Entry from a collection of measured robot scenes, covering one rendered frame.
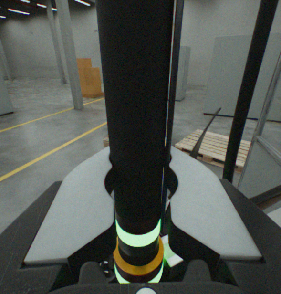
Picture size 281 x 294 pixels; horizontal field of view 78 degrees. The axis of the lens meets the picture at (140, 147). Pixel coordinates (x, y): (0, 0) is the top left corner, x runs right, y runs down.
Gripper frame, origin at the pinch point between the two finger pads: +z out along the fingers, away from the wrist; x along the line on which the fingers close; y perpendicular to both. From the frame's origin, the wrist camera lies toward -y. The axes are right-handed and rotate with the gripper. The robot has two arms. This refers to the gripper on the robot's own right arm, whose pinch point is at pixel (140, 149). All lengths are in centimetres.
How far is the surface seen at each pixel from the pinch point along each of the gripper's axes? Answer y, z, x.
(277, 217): 28.0, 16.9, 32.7
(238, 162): 135, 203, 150
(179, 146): 138, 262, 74
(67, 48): -27, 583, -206
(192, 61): 25, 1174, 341
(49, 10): -249, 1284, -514
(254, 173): 74, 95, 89
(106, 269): 28.0, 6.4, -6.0
